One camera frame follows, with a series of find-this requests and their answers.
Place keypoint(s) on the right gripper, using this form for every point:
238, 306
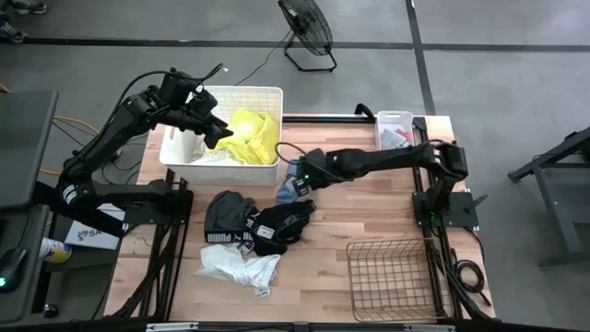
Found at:
318, 168

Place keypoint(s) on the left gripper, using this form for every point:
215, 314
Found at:
200, 113

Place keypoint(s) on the blue sock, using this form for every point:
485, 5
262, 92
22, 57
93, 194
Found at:
286, 191

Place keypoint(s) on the large white shirt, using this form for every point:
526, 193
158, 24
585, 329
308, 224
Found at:
216, 157

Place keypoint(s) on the bright yellow cloth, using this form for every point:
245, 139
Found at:
251, 138

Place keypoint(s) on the black underwear with grey band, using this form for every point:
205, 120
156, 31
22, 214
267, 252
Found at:
281, 226

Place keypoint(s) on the grey sock with pink toe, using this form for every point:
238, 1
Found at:
392, 138

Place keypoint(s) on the white underwear with tag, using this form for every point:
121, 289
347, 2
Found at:
230, 267

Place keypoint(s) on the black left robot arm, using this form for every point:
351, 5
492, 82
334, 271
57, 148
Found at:
115, 129

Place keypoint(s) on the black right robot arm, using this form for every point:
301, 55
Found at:
382, 159

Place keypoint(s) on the large white perforated plastic basket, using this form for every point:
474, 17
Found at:
230, 175

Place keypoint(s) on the small white plastic bin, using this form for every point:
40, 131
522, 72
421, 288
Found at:
392, 117

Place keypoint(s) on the black floor fan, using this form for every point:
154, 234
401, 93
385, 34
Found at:
308, 23

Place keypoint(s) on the black desk support beam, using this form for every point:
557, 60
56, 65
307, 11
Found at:
83, 216

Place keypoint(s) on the white printed cardboard box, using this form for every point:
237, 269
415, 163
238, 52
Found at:
92, 235

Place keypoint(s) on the black desk top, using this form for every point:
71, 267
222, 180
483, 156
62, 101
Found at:
23, 143

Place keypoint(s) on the white and yellow spray can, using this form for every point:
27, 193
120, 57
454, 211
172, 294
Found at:
55, 251

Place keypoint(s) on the dark grey desk surface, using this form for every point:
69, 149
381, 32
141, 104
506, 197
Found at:
27, 230

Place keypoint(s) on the person's shoe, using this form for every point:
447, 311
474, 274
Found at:
27, 5
11, 32

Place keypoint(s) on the small black round object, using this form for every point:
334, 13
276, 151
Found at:
50, 311

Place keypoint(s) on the black computer mouse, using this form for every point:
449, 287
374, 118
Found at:
11, 267

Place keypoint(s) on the black metal stand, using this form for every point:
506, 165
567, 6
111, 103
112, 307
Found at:
558, 207

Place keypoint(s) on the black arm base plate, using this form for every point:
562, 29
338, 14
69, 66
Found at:
456, 212
156, 212

